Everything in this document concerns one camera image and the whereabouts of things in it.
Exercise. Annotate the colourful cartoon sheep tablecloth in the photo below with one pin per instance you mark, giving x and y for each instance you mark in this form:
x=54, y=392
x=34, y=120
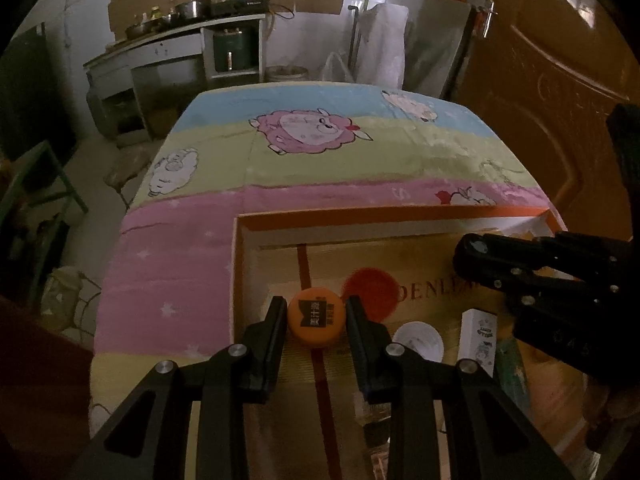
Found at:
x=265, y=148

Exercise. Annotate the green metal stool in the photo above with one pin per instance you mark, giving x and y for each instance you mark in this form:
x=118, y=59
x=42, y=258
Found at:
x=39, y=178

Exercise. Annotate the white bottle cap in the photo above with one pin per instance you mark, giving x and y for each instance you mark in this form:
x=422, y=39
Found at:
x=422, y=338

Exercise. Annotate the dark green air fryer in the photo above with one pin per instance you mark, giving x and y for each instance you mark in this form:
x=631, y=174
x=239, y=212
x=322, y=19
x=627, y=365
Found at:
x=232, y=50

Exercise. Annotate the red bottle cap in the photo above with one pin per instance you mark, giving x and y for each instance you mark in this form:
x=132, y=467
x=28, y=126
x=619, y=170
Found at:
x=377, y=290

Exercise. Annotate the white plastic bag bundle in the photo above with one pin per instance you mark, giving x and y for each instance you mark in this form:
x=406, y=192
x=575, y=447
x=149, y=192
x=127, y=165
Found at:
x=412, y=45

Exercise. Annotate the orange cap with black label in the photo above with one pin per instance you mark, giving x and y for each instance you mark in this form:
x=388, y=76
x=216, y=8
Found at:
x=316, y=317

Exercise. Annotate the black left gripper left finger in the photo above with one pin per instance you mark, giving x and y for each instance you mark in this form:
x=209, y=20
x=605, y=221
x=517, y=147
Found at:
x=265, y=343

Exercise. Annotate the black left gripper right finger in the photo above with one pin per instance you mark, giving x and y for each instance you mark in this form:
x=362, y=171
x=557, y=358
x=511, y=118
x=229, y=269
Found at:
x=373, y=353

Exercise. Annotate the black induction stove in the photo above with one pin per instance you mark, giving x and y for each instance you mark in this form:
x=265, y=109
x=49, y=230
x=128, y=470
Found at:
x=229, y=8

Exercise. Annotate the white hello kitty box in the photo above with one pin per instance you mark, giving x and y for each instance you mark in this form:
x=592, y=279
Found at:
x=478, y=338

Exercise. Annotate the brown wooden door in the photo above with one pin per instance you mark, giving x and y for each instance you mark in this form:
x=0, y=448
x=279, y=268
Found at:
x=545, y=77

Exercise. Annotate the orange rimmed cardboard tray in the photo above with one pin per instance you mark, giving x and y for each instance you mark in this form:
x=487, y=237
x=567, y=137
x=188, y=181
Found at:
x=398, y=261

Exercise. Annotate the grey kitchen counter cabinet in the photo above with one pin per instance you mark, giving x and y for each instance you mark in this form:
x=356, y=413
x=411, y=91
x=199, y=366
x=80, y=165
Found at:
x=138, y=91

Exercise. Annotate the gold rectangular box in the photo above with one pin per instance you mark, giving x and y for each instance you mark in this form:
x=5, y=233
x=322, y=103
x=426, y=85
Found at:
x=375, y=434

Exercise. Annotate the steel cooking pot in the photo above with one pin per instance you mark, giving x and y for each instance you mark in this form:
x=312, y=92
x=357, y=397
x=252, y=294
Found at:
x=195, y=10

